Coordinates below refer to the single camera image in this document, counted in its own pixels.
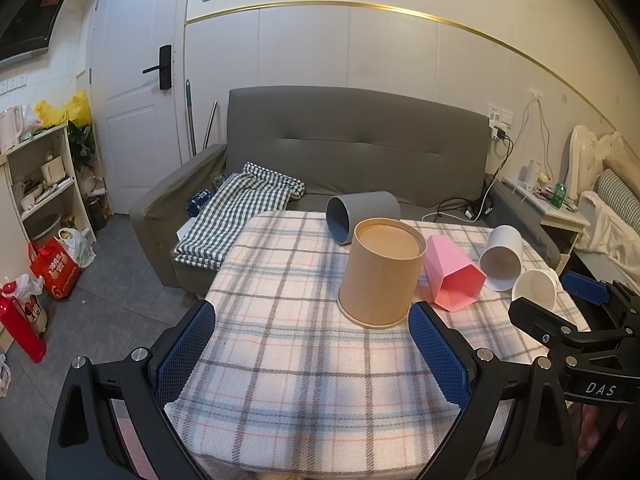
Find checkered pillow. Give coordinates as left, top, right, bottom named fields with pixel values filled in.
left=597, top=167, right=640, bottom=217

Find grey cup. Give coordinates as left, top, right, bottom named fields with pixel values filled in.
left=325, top=190, right=402, bottom=246

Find white duvet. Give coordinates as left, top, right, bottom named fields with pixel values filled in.
left=575, top=191, right=640, bottom=267

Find plaid tablecloth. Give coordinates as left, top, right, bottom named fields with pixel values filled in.
left=165, top=210, right=592, bottom=477

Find green handled mop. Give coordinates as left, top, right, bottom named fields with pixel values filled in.
left=185, top=79, right=197, bottom=159

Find blue packet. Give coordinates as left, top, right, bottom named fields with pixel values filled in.
left=186, top=189, right=214, bottom=214

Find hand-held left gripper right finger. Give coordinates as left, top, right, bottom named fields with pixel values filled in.
left=408, top=302, right=579, bottom=480

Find green checkered cloth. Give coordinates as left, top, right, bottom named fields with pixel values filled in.
left=173, top=162, right=306, bottom=267

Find black cable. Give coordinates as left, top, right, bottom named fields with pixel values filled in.
left=422, top=132, right=515, bottom=223

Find white door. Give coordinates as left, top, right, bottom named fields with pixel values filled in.
left=90, top=0, right=190, bottom=216

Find person's right hand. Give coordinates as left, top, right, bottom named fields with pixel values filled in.
left=579, top=406, right=630, bottom=461

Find white wall outlet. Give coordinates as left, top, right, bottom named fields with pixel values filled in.
left=487, top=104, right=515, bottom=130

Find white plastic bag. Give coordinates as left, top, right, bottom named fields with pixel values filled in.
left=59, top=227, right=97, bottom=269

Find cream nightstand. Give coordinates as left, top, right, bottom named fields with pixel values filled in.
left=502, top=176, right=592, bottom=262

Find white cable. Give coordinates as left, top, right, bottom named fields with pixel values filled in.
left=515, top=94, right=552, bottom=163

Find yellow plastic bag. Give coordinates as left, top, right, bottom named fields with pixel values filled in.
left=34, top=90, right=94, bottom=129

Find brown cardboard cup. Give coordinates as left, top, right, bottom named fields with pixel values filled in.
left=337, top=217, right=427, bottom=331

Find pink hexagonal cup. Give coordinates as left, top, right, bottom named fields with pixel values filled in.
left=422, top=234, right=487, bottom=312

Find cream storage shelf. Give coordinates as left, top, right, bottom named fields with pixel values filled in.
left=0, top=124, right=97, bottom=247

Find grey sofa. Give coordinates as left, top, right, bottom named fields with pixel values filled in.
left=129, top=86, right=562, bottom=289

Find cartoon print bag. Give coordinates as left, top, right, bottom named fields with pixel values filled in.
left=14, top=274, right=49, bottom=334

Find white electric kettle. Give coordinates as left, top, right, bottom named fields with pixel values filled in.
left=0, top=105, right=25, bottom=154

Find black bin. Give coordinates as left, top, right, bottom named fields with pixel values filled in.
left=85, top=195, right=109, bottom=231

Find metal stick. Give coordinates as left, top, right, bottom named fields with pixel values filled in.
left=202, top=101, right=219, bottom=151

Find large white cup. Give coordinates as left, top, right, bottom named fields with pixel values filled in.
left=479, top=225, right=524, bottom=292

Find small white cup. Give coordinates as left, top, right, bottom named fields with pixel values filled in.
left=511, top=268, right=564, bottom=313

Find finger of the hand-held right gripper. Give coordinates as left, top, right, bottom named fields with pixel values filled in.
left=508, top=297, right=632, bottom=349
left=560, top=270, right=640, bottom=331

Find green plant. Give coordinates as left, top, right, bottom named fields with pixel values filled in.
left=67, top=121, right=99, bottom=172

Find red fire extinguisher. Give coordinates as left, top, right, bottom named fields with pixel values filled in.
left=0, top=280, right=47, bottom=364

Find power strip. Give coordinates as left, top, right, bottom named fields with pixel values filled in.
left=462, top=201, right=494, bottom=222

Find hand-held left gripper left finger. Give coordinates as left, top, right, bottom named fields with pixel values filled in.
left=46, top=301, right=217, bottom=480

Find black range hood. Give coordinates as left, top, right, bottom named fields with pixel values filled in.
left=0, top=0, right=82, bottom=69

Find red shopping bag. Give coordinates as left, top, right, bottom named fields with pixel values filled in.
left=27, top=237, right=81, bottom=301

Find black door lock handle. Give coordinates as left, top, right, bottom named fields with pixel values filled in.
left=142, top=45, right=173, bottom=92

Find cream bed headboard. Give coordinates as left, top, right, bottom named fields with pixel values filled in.
left=565, top=125, right=640, bottom=197

